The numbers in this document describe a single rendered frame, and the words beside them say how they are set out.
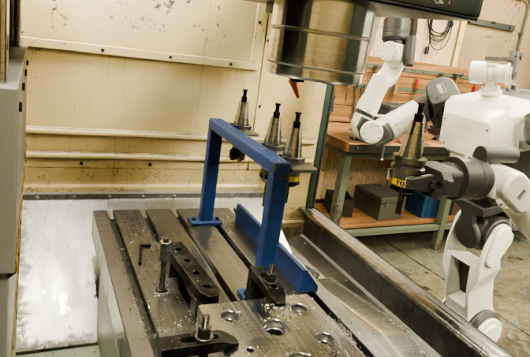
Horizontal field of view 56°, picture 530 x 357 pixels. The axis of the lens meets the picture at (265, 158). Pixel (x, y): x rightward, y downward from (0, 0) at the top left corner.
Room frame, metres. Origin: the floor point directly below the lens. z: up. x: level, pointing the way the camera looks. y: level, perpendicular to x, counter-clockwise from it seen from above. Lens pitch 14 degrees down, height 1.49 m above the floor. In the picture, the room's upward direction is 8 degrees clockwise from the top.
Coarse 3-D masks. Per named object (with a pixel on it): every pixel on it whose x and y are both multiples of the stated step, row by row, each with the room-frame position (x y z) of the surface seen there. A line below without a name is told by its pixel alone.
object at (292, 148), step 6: (294, 132) 1.11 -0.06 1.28; (300, 132) 1.11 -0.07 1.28; (288, 138) 1.11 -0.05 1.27; (294, 138) 1.10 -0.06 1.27; (300, 138) 1.11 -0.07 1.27; (288, 144) 1.11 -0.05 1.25; (294, 144) 1.10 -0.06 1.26; (300, 144) 1.11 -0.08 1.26; (288, 150) 1.10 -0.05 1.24; (294, 150) 1.10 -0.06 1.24; (300, 150) 1.11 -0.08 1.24; (288, 156) 1.10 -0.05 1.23; (294, 156) 1.10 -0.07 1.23; (300, 156) 1.11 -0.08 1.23
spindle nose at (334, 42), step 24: (288, 0) 0.77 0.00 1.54; (312, 0) 0.74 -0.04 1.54; (336, 0) 0.74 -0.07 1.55; (288, 24) 0.76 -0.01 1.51; (312, 24) 0.74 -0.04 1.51; (336, 24) 0.74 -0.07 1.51; (360, 24) 0.76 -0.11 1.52; (288, 48) 0.76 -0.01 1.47; (312, 48) 0.74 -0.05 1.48; (336, 48) 0.74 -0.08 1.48; (360, 48) 0.77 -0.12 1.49; (288, 72) 0.76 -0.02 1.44; (312, 72) 0.74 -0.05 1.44; (336, 72) 0.75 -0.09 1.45; (360, 72) 0.78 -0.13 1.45
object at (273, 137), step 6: (270, 120) 1.22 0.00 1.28; (276, 120) 1.21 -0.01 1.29; (270, 126) 1.21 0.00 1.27; (276, 126) 1.20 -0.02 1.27; (270, 132) 1.20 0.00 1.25; (276, 132) 1.20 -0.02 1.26; (270, 138) 1.20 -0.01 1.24; (276, 138) 1.20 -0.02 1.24; (270, 144) 1.20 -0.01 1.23; (276, 144) 1.20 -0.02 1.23
